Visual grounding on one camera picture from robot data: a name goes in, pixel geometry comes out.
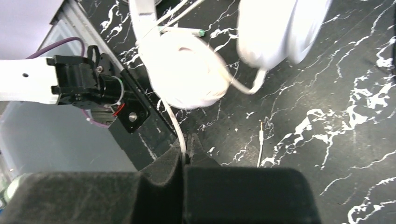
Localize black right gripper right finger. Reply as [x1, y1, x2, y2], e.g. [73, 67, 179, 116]
[182, 134, 322, 224]

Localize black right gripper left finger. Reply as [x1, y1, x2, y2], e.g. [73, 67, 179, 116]
[0, 143, 183, 224]

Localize white beige headphones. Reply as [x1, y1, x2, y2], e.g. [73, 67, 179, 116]
[128, 0, 333, 169]

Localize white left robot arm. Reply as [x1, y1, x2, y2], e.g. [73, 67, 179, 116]
[0, 45, 125, 110]

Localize white green capped pen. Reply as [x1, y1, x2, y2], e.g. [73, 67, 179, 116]
[158, 26, 205, 37]

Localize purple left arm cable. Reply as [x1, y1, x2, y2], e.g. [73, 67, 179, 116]
[26, 36, 112, 129]

